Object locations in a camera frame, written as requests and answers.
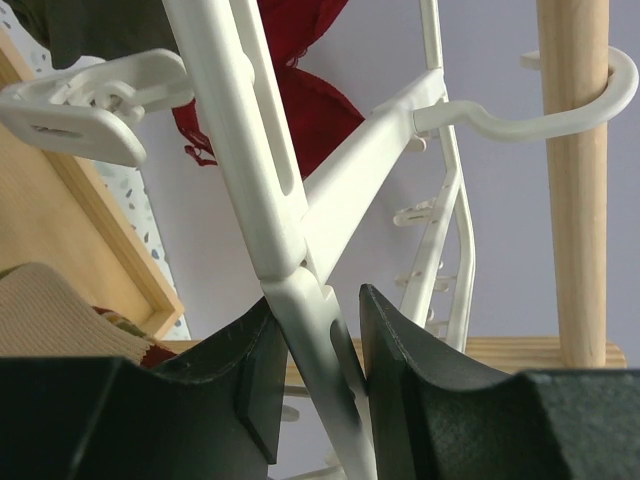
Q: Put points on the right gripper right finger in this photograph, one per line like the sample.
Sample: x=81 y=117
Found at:
x=438 y=414

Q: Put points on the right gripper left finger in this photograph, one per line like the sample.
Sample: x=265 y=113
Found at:
x=211 y=412

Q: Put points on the white plastic clip hanger frame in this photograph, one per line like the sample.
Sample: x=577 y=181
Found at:
x=295 y=230

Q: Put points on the argyle patterned underwear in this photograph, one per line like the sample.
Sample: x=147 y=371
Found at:
x=43 y=316

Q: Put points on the wooden hanger rack stand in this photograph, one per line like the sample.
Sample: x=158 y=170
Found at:
x=572 y=36

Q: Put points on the dark red lace underwear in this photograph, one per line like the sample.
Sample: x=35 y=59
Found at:
x=319 y=116

